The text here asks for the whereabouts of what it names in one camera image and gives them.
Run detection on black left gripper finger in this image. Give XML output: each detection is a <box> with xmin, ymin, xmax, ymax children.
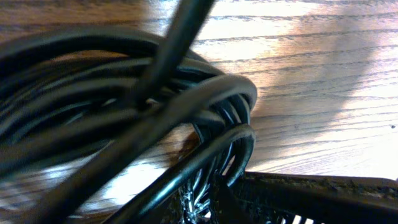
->
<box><xmin>214</xmin><ymin>172</ymin><xmax>397</xmax><ymax>223</ymax></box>

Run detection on black USB cable bundle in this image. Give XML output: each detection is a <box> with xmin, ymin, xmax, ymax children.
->
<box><xmin>0</xmin><ymin>0</ymin><xmax>258</xmax><ymax>224</ymax></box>

